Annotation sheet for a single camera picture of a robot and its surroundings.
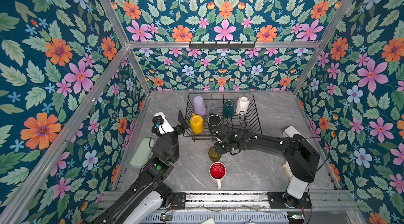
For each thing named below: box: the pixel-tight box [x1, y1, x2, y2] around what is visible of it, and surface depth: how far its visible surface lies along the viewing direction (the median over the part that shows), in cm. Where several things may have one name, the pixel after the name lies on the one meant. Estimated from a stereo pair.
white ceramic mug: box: [235, 96, 251, 115], surface depth 100 cm
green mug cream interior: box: [223, 99, 235, 119], surface depth 98 cm
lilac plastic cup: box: [193, 95, 207, 117], surface depth 98 cm
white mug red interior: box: [209, 161, 227, 190], surface depth 77 cm
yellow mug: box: [189, 113, 205, 135], surface depth 92 cm
